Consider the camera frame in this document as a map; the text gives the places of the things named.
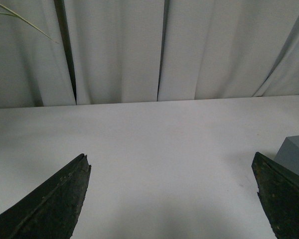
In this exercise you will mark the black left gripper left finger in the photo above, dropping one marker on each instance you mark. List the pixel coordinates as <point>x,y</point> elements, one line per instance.
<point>51,210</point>

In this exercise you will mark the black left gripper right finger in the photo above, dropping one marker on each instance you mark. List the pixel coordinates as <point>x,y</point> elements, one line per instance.
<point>279,196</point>

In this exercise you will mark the gray base block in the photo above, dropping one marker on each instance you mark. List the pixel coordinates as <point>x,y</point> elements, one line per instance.
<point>288,154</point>

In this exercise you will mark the white curtain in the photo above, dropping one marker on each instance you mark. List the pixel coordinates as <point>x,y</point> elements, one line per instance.
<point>123,51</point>

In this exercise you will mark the green plant leaf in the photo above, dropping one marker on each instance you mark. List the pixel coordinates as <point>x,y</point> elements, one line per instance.
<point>10,12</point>

